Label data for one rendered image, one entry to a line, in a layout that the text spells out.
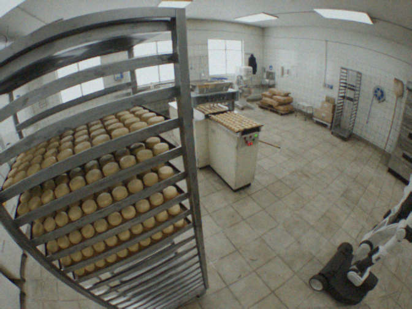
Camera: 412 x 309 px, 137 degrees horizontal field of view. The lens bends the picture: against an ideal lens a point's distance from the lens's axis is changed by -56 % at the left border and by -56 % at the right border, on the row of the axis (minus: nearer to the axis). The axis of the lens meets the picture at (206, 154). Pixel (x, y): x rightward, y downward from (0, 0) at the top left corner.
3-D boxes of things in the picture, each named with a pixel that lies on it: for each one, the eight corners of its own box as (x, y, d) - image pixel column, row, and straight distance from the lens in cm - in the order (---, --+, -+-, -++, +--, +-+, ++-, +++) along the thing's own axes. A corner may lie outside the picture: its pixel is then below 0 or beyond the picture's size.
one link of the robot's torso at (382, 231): (368, 245, 179) (408, 219, 158) (361, 259, 166) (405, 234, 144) (362, 233, 174) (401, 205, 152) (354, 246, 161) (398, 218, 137)
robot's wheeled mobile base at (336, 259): (370, 279, 234) (388, 264, 212) (346, 315, 205) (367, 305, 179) (337, 250, 223) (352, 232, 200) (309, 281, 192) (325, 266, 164)
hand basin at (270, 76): (281, 95, 685) (282, 66, 673) (274, 96, 656) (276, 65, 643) (263, 90, 749) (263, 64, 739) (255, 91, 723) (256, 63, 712)
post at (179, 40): (206, 285, 163) (179, 10, 52) (209, 287, 163) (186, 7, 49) (204, 287, 163) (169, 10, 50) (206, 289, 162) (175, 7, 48)
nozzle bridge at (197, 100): (185, 114, 274) (183, 92, 266) (226, 107, 305) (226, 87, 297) (194, 121, 245) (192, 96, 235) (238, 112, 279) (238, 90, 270)
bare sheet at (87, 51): (127, 49, 87) (127, 46, 87) (168, 30, 50) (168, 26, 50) (8, 92, 91) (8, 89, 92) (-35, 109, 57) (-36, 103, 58)
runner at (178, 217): (192, 206, 76) (192, 202, 73) (196, 210, 74) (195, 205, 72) (59, 270, 80) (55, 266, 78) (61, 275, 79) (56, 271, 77)
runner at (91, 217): (187, 171, 64) (187, 164, 62) (192, 175, 62) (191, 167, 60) (30, 242, 69) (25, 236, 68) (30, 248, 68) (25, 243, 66)
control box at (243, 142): (240, 146, 207) (240, 135, 200) (255, 141, 220) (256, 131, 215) (241, 148, 204) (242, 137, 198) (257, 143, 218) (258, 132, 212)
